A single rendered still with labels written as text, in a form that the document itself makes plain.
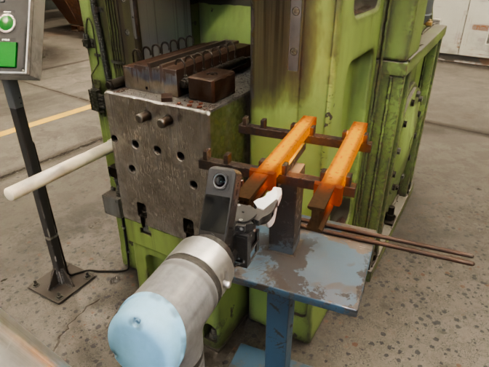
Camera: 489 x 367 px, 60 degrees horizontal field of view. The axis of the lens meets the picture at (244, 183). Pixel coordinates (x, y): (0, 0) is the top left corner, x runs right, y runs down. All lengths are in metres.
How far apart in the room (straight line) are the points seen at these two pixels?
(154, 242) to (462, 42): 5.31
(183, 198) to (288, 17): 0.59
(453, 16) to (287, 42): 5.14
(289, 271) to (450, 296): 1.19
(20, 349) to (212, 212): 0.32
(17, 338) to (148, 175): 1.00
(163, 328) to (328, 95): 0.84
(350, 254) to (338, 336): 0.75
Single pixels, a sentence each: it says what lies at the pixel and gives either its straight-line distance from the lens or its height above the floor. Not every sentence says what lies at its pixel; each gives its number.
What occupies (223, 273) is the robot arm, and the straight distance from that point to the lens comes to 0.56.
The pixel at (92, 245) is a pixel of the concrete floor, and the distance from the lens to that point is 2.26.
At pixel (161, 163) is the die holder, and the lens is 1.30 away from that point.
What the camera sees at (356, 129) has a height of 0.93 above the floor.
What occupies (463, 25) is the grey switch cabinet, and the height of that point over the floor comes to 0.46.
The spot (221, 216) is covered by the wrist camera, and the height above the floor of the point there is 0.95.
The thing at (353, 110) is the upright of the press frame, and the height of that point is 0.79.
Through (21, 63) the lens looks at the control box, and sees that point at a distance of 1.47.
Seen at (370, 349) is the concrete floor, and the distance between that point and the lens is 1.74.
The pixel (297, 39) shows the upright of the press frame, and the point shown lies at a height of 1.08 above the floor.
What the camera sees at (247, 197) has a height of 0.93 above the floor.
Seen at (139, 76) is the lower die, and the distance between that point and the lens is 1.33.
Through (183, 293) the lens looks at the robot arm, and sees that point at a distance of 0.51.
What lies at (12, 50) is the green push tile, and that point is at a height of 1.02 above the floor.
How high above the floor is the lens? 1.28
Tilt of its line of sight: 29 degrees down
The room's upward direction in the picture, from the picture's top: straight up
